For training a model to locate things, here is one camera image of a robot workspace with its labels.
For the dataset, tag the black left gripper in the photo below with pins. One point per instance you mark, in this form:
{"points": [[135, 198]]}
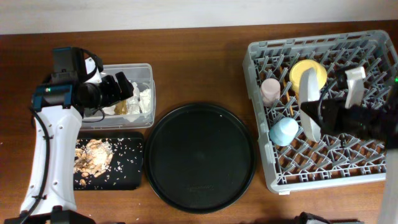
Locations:
{"points": [[114, 92]]}

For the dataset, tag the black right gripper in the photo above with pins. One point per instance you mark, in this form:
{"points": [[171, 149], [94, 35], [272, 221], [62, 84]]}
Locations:
{"points": [[332, 110]]}

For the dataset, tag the grey round plate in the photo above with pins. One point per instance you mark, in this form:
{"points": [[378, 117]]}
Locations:
{"points": [[308, 91]]}

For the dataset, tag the small white tissue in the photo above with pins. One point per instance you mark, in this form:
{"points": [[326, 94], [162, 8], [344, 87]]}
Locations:
{"points": [[145, 100]]}

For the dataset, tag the gold foil wrapper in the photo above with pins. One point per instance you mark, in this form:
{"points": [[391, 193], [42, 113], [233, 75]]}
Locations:
{"points": [[121, 108]]}

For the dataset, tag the large white napkin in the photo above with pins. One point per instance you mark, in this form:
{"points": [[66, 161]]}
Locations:
{"points": [[132, 105]]}

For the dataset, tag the blue cup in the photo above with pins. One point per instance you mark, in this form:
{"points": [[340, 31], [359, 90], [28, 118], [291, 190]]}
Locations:
{"points": [[284, 131]]}

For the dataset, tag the yellow bowl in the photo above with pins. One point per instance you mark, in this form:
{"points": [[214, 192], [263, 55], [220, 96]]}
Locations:
{"points": [[300, 67]]}

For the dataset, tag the pink cup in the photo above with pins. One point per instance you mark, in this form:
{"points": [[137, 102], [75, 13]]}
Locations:
{"points": [[270, 91]]}

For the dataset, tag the food scraps pile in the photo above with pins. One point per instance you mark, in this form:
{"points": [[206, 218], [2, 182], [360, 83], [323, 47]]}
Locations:
{"points": [[92, 160]]}

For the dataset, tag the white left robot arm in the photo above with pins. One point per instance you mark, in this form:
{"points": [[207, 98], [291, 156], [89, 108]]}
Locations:
{"points": [[57, 108]]}

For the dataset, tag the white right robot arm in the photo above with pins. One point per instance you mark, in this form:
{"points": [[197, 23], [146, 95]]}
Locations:
{"points": [[388, 213]]}

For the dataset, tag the clear plastic waste bin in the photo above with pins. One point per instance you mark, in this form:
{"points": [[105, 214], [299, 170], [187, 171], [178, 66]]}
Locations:
{"points": [[141, 74]]}

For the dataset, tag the grey plastic dishwasher rack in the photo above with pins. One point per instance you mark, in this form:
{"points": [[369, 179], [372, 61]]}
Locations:
{"points": [[333, 160]]}

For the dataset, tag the black rectangular tray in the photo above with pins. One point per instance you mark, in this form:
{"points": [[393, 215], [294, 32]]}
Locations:
{"points": [[126, 166]]}

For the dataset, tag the round black serving tray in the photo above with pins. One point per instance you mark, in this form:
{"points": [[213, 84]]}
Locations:
{"points": [[200, 158]]}

